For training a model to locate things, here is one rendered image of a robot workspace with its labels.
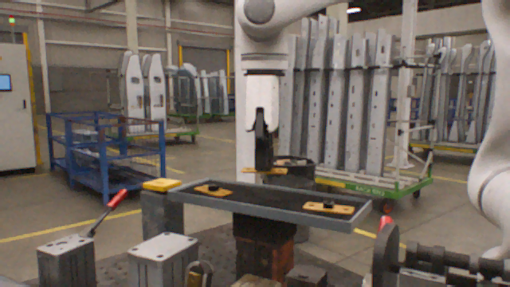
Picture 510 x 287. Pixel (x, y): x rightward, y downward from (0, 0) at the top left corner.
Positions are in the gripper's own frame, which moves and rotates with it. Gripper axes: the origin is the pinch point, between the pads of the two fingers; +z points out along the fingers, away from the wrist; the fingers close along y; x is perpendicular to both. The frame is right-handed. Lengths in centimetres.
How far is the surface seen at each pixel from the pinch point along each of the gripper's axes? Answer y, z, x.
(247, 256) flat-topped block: 1.9, 18.5, -2.9
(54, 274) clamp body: 8.0, 22.0, -38.8
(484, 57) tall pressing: -712, -63, 290
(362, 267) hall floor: -220, 124, 42
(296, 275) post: 16.4, 14.1, 7.2
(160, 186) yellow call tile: -6.0, 8.0, -23.3
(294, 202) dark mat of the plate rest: 0.7, 7.9, 5.7
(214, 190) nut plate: -2.8, 7.5, -10.5
